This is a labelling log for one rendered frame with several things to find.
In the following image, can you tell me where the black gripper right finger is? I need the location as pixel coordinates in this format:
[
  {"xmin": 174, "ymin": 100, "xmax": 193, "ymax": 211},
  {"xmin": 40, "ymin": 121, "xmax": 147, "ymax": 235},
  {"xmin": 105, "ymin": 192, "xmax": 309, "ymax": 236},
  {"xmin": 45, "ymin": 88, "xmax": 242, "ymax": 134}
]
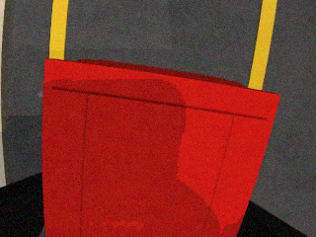
[{"xmin": 237, "ymin": 201, "xmax": 308, "ymax": 237}]

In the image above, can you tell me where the yellow rectangular outline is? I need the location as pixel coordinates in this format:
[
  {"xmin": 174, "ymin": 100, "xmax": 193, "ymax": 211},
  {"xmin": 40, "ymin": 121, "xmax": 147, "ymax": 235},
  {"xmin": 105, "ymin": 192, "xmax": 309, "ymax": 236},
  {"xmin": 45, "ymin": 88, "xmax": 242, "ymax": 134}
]
[{"xmin": 48, "ymin": 0, "xmax": 277, "ymax": 91}]

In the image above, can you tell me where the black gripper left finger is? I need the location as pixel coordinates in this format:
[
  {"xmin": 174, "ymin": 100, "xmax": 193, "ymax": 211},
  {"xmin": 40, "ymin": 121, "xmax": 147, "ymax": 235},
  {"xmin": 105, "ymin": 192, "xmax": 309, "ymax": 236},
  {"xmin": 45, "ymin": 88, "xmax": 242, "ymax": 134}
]
[{"xmin": 0, "ymin": 173, "xmax": 44, "ymax": 237}]

